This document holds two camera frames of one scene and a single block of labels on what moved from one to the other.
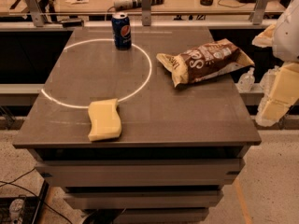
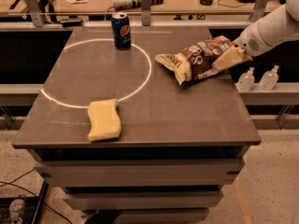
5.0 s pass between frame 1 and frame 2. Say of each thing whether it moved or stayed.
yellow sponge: stayed
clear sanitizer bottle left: stayed
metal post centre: stayed
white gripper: moved
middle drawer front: stayed
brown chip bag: moved
